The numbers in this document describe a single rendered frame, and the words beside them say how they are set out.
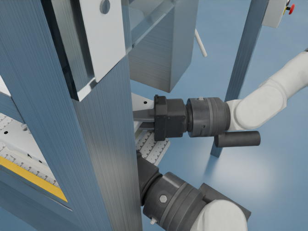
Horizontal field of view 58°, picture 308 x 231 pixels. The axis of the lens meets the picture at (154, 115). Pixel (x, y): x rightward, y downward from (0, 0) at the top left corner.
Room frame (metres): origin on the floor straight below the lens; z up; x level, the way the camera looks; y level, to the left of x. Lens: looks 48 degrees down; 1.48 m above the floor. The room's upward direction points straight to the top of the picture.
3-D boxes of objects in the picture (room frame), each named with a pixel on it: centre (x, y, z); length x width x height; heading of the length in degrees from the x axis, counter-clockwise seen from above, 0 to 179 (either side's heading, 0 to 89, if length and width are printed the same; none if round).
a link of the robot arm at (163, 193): (0.24, 0.01, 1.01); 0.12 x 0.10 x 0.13; 54
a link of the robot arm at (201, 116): (0.41, -0.06, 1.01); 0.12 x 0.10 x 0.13; 94
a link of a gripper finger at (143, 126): (0.40, 0.03, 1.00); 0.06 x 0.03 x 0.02; 94
